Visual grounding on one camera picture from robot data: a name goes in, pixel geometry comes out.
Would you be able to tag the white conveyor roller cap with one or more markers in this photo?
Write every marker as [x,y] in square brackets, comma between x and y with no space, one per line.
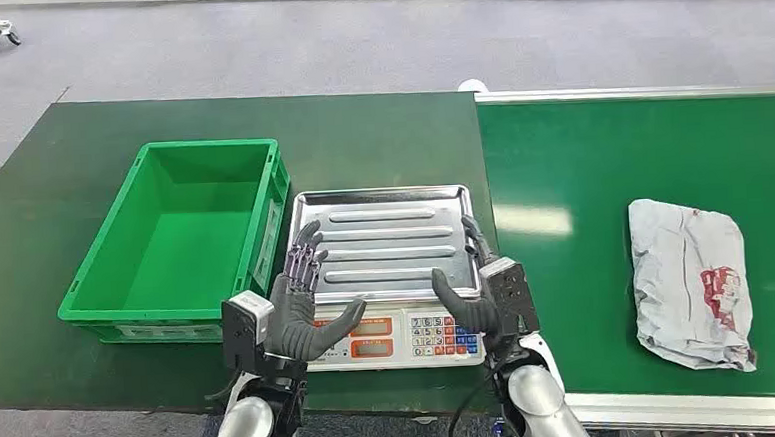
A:
[472,86]

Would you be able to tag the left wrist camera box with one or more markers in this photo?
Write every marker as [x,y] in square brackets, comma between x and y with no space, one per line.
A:
[244,324]

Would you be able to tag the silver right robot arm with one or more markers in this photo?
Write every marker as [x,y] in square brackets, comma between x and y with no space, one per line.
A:
[543,401]

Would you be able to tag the green plastic crate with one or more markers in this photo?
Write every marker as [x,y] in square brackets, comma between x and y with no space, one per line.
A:
[184,254]

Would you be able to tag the electronic scale with steel tray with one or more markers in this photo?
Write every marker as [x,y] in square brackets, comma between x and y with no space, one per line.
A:
[389,243]

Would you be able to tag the grey plastic mailer package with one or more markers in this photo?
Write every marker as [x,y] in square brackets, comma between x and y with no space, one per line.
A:
[682,281]

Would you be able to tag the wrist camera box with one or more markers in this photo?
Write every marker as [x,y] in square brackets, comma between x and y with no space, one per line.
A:
[244,324]
[514,293]

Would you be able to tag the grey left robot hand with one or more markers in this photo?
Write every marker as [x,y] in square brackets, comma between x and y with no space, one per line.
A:
[293,321]

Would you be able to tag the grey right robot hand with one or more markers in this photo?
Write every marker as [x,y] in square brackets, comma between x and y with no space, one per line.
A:
[472,312]

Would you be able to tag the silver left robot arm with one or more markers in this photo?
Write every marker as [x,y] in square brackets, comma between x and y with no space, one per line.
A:
[246,423]

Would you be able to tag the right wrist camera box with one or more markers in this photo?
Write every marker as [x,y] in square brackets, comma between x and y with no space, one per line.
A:
[514,293]

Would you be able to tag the dark green table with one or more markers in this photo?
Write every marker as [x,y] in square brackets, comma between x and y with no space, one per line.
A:
[370,138]

